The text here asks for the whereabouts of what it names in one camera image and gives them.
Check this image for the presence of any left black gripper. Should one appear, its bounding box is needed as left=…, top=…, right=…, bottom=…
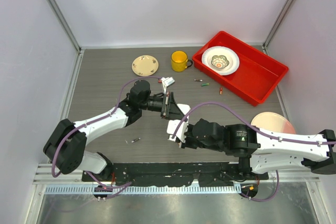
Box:
left=139, top=91, right=187, bottom=121

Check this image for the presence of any white remote control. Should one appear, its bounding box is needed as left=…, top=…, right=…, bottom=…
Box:
left=166, top=104, right=191, bottom=121

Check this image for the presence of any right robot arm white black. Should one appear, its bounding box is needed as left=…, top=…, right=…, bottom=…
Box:
left=175, top=119, right=335, bottom=179

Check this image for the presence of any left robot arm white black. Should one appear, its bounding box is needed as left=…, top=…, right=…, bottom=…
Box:
left=43, top=77, right=191, bottom=182

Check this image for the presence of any yellow mug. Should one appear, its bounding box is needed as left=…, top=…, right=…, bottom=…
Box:
left=171, top=51, right=193, bottom=72

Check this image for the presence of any cream floral plate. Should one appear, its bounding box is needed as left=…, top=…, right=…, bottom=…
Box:
left=131, top=55, right=159, bottom=77

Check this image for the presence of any small patterned bowl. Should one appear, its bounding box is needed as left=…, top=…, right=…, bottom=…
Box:
left=211, top=55, right=230, bottom=69

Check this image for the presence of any pink rimmed plate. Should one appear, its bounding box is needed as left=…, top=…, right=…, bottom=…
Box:
left=251, top=112, right=296, bottom=134

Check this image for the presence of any white plate in bin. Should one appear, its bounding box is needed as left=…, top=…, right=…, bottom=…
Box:
left=202, top=46, right=240, bottom=76

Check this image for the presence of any red plastic bin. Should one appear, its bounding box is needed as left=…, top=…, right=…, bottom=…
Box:
left=192, top=31, right=289, bottom=106

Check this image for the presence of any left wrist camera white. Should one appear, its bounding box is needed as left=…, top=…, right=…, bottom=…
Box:
left=159, top=77, right=175, bottom=94

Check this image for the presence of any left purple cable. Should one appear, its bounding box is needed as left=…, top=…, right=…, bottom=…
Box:
left=51, top=76, right=162, bottom=200

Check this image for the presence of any slotted cable duct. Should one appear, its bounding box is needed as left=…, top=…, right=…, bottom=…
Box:
left=45, top=183, right=241, bottom=195

